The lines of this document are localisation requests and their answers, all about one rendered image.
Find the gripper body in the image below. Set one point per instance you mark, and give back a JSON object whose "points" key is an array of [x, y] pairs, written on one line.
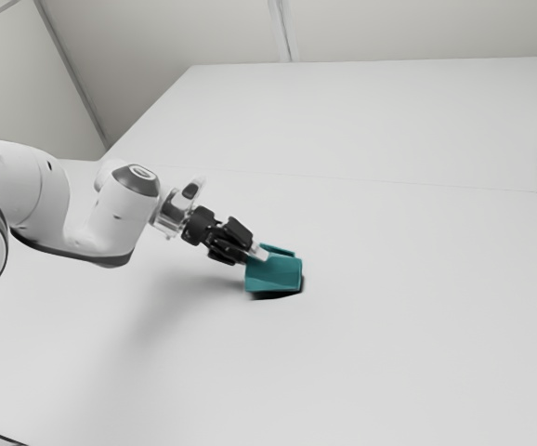
{"points": [[199, 225]]}

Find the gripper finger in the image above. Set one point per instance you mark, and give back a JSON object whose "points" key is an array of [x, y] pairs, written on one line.
{"points": [[224, 253], [240, 235]]}

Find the teal faceted mug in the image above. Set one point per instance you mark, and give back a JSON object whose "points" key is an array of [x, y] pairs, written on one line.
{"points": [[275, 276]]}

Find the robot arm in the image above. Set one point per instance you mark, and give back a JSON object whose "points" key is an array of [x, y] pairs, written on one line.
{"points": [[41, 204]]}

